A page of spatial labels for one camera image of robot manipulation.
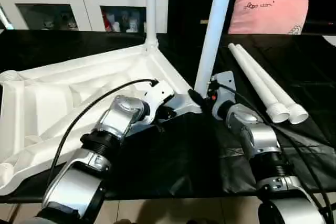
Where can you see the white plastic table leg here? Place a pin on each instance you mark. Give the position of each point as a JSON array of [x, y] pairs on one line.
[[252, 77], [215, 37], [273, 85], [151, 11]]

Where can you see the white plastic table top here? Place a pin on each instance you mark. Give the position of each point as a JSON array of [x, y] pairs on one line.
[[65, 90]]

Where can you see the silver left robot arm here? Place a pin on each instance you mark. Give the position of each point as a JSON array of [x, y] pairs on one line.
[[118, 119]]

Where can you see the black work mat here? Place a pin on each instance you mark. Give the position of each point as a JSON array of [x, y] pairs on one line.
[[170, 161]]

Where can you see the small yellow label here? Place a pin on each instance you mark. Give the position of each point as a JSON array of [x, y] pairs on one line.
[[204, 21]]

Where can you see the pink pillow with print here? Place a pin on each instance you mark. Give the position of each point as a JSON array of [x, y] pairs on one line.
[[267, 14]]

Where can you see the red and white carton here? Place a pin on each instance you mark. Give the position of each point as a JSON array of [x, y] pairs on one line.
[[105, 21]]

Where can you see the dark left robot foot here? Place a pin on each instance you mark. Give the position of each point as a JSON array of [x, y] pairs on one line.
[[126, 221]]

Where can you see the white blue patterned pole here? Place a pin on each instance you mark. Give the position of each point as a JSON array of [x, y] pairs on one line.
[[6, 20]]

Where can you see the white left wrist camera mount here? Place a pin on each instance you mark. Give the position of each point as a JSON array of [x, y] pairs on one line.
[[160, 95]]

